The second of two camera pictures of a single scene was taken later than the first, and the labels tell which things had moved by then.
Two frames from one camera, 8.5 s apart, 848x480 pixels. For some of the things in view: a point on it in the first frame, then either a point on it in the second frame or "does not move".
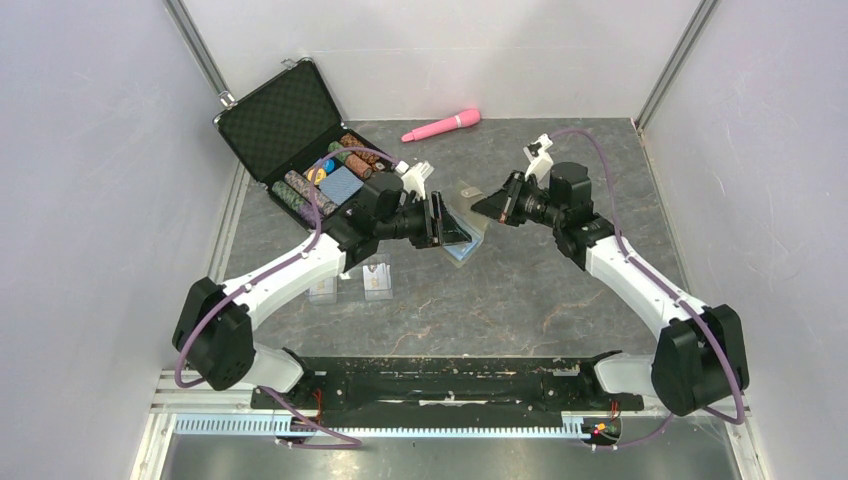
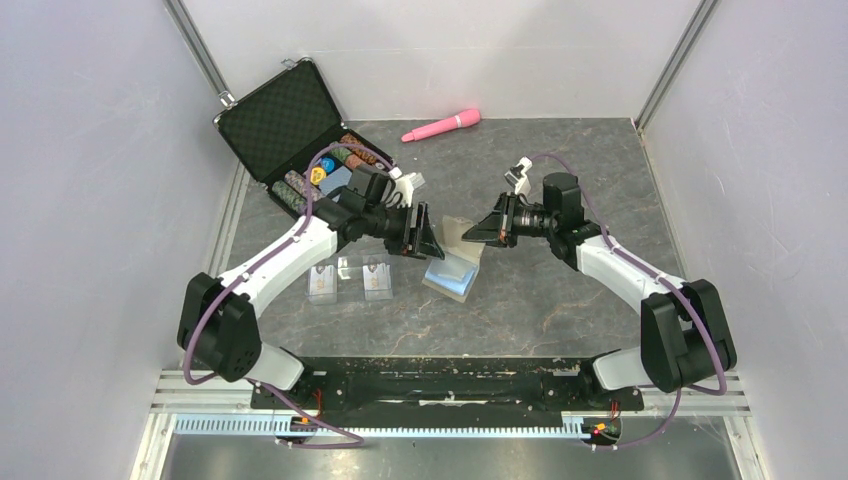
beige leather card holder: x=461 y=197 to x=457 y=273
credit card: x=380 y=279 does not move
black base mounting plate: x=447 y=390 does not move
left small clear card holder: x=325 y=287 does not move
